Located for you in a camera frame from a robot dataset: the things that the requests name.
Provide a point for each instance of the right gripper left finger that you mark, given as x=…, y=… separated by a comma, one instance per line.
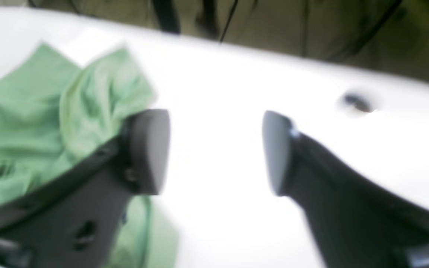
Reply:
x=73, y=221

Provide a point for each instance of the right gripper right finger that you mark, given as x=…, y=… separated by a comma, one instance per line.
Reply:
x=355, y=223

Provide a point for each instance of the right silver table grommet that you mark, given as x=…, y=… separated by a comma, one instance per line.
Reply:
x=358, y=102

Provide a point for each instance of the green polo shirt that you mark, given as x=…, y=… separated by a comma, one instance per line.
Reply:
x=54, y=114

